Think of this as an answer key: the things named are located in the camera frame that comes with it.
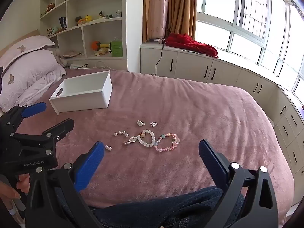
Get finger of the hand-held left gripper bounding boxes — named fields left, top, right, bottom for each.
left=0, top=101, right=47, bottom=136
left=12, top=118, right=75, bottom=155

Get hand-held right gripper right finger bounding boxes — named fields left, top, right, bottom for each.
left=198, top=139, right=279, bottom=228

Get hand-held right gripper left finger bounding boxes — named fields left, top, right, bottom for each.
left=25, top=141, right=106, bottom=228

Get white storage box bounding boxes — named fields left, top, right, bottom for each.
left=49, top=70, right=113, bottom=116

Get pink bead bracelet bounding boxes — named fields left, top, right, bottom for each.
left=154, top=133, right=180, bottom=152

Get crystal drop earring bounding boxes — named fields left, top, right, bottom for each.
left=123, top=136, right=138, bottom=146

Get white bead bracelet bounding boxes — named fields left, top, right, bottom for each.
left=137, top=129, right=158, bottom=148

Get person's left hand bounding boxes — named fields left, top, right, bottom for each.
left=0, top=173, right=31, bottom=209

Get pink pillows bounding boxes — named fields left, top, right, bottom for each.
left=0, top=64, right=67, bottom=112

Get pink butterfly pillow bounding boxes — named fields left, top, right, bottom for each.
left=0, top=35, right=56, bottom=63
left=0, top=50, right=59, bottom=82

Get beige wooden headboard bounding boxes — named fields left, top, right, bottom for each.
left=0, top=30, right=40, bottom=53

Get pink fleece blanket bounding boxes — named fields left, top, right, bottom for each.
left=0, top=68, right=295, bottom=221

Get green cardboard box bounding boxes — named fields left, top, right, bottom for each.
left=110, top=40, right=123, bottom=57

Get white window-seat cabinet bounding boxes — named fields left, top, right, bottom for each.
left=140, top=43, right=304, bottom=177

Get white bookshelf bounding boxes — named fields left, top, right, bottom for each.
left=39, top=0, right=129, bottom=72

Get red cloth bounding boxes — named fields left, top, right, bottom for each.
left=165, top=33, right=219, bottom=58

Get pink suitcase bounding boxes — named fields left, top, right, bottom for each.
left=147, top=0, right=169, bottom=42

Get white-framed bay window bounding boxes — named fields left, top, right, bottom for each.
left=195, top=0, right=304, bottom=101

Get brown curtain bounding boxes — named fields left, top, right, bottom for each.
left=142, top=0, right=198, bottom=43

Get black power cable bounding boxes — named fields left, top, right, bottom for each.
left=154, top=37, right=167, bottom=75

